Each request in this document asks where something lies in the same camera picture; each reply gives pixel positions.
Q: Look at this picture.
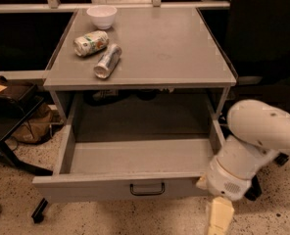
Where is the grey cabinet frame with top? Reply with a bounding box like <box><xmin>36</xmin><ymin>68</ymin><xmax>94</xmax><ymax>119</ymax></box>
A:
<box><xmin>44</xmin><ymin>8</ymin><xmax>236</xmax><ymax>121</ymax></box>

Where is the crumpled white paper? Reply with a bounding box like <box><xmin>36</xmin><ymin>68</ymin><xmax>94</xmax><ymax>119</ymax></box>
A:
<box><xmin>159</xmin><ymin>88</ymin><xmax>174</xmax><ymax>93</ymax></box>

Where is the brown bag on floor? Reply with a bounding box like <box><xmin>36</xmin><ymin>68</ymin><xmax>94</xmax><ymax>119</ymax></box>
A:
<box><xmin>12</xmin><ymin>103</ymin><xmax>63</xmax><ymax>144</ymax></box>

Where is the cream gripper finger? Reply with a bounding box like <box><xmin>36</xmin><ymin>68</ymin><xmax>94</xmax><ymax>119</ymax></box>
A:
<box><xmin>196</xmin><ymin>176</ymin><xmax>208</xmax><ymax>190</ymax></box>
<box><xmin>205</xmin><ymin>197</ymin><xmax>234</xmax><ymax>235</ymax></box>

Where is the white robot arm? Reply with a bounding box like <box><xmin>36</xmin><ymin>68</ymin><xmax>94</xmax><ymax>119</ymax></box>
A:
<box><xmin>196</xmin><ymin>99</ymin><xmax>290</xmax><ymax>235</ymax></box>

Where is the green white drink can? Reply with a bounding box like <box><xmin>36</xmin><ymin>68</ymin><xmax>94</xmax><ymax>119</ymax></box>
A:
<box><xmin>73</xmin><ymin>30</ymin><xmax>109</xmax><ymax>57</ymax></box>

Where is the black bag behind cabinet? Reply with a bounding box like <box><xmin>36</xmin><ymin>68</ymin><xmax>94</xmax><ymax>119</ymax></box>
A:
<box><xmin>83</xmin><ymin>90</ymin><xmax>130</xmax><ymax>107</ymax></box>

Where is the black tape roll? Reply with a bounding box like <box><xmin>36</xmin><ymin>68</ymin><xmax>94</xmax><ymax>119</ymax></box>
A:
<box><xmin>136</xmin><ymin>89</ymin><xmax>157</xmax><ymax>101</ymax></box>

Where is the black side table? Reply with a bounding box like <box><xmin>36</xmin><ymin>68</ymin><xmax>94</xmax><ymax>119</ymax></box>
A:
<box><xmin>0</xmin><ymin>76</ymin><xmax>52</xmax><ymax>176</ymax></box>

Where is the grey top drawer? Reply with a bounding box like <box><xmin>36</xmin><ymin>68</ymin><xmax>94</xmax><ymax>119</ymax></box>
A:
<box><xmin>31</xmin><ymin>93</ymin><xmax>227</xmax><ymax>204</ymax></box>

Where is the white ceramic bowl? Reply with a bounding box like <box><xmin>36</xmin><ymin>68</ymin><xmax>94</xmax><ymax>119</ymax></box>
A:
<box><xmin>86</xmin><ymin>5</ymin><xmax>118</xmax><ymax>29</ymax></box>

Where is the silver slim drink can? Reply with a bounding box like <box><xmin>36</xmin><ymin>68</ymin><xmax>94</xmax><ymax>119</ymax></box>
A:
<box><xmin>93</xmin><ymin>44</ymin><xmax>122</xmax><ymax>79</ymax></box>

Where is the black drawer handle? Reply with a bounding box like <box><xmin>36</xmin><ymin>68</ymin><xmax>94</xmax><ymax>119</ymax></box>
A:
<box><xmin>129</xmin><ymin>183</ymin><xmax>166</xmax><ymax>197</ymax></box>

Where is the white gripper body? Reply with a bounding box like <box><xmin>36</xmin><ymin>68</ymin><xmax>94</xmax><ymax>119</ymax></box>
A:
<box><xmin>205</xmin><ymin>135</ymin><xmax>278</xmax><ymax>201</ymax></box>

